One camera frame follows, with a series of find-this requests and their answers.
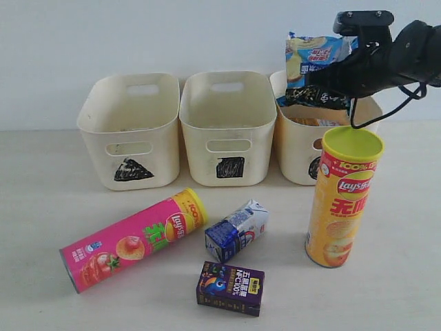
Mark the left cream plastic bin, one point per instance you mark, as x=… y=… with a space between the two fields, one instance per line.
x=129 y=124

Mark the blue white milk carton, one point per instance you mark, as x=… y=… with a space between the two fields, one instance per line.
x=226 y=238

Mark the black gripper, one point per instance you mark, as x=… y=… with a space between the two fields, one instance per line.
x=354 y=72

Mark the purple juice carton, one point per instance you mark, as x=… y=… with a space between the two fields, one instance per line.
x=230 y=288

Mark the pink Lays chips can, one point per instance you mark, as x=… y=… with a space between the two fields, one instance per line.
x=105 y=253

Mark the blue instant noodle packet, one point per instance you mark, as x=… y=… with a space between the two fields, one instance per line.
x=304 y=55

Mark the orange instant noodle packet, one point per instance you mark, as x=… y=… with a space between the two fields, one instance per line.
x=321 y=117

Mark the middle cream plastic bin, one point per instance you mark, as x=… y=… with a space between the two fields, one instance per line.
x=228 y=120

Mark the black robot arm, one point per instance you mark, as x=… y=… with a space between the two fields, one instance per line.
x=410 y=62

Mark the yellow Lays chips can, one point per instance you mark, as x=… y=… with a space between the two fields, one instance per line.
x=346 y=169

